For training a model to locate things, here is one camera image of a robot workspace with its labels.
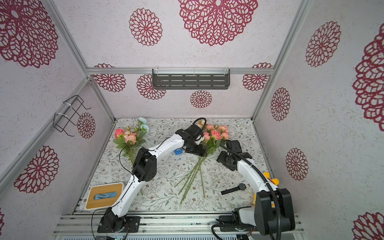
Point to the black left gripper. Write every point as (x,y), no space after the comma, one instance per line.
(199,152)

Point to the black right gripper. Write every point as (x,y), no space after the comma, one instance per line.
(225,159)

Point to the pink rose bouquet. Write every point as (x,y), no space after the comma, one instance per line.
(213,136)

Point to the mixed pastel flower bouquet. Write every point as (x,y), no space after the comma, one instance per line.
(129,140)

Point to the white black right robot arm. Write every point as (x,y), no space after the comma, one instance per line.
(273,212)

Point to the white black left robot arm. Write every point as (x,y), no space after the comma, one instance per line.
(145,169)

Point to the black round knob tool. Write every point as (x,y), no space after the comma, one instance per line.
(240,187)

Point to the yellow plush bear toy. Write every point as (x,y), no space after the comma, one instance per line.
(274,181)

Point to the wooden lid tissue box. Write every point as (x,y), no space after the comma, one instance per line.
(103,196)

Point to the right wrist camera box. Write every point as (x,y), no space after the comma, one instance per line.
(234,146)

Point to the grey wall shelf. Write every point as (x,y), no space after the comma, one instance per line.
(191,80)

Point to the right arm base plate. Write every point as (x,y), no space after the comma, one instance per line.
(232,224)

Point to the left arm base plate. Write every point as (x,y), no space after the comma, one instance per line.
(128,224)

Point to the black wire wall rack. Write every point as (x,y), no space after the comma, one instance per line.
(66,115)

